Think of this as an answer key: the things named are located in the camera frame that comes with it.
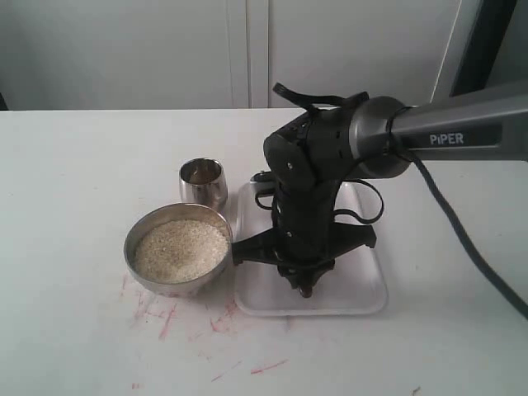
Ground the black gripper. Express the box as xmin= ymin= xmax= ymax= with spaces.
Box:
xmin=232 ymin=115 xmax=376 ymax=290

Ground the brown wooden spoon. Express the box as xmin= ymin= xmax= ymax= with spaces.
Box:
xmin=299 ymin=285 xmax=313 ymax=299

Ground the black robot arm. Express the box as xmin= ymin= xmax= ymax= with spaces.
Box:
xmin=232 ymin=82 xmax=527 ymax=296

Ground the steel bowl of rice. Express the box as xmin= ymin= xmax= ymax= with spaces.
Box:
xmin=124 ymin=203 xmax=233 ymax=297

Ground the white plastic tray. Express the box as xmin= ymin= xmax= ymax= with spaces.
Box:
xmin=234 ymin=182 xmax=388 ymax=317

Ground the small steel cup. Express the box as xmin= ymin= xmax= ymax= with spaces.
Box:
xmin=179 ymin=158 xmax=228 ymax=212

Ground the white cabinet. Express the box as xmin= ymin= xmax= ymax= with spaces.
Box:
xmin=1 ymin=1 xmax=479 ymax=110

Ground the black cable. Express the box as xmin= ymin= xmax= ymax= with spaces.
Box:
xmin=253 ymin=82 xmax=528 ymax=318

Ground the dark door frame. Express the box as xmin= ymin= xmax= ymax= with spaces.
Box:
xmin=430 ymin=1 xmax=527 ymax=101

